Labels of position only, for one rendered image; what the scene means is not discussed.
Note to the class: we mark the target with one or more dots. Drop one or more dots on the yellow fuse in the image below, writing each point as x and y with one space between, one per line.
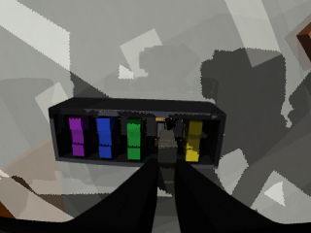
191 139

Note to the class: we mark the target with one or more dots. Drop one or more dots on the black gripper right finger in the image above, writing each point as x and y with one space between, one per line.
204 207

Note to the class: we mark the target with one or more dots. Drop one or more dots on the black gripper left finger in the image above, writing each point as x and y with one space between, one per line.
130 208

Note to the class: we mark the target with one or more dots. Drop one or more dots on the green fuse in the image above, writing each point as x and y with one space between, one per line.
134 137

